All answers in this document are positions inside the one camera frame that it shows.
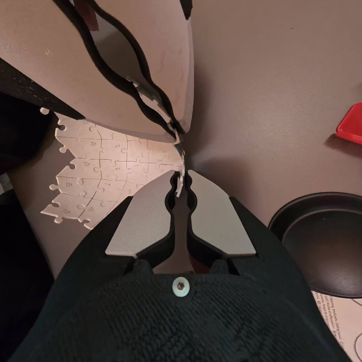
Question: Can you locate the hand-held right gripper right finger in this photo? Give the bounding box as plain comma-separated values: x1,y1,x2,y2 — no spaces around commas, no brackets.
186,170,257,268

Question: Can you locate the black round puzzle stand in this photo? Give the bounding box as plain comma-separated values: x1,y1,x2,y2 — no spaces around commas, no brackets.
268,192,362,299

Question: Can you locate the folded puzzle instruction leaflet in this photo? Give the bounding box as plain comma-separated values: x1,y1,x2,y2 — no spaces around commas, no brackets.
310,290,362,362

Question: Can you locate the partly built white puzzle ball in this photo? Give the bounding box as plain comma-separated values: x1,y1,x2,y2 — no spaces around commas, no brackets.
40,76,187,229

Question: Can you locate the red plastic case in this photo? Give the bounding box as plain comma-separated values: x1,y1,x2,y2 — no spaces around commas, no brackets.
335,103,362,146

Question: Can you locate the curved white puzzle piece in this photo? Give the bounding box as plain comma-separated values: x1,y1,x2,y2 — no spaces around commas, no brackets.
173,170,187,197

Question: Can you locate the person's left forearm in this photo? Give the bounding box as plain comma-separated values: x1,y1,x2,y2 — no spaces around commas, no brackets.
0,93,57,176

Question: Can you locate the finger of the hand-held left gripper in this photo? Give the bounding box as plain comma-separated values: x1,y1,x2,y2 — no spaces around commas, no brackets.
0,0,178,143
92,0,195,135

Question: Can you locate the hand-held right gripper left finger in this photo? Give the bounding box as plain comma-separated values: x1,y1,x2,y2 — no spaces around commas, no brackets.
105,170,180,268

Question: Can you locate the person's left hand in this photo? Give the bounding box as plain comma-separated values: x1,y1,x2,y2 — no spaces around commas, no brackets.
74,0,99,32

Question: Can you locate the person's body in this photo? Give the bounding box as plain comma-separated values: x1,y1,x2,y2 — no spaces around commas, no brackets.
0,175,54,362

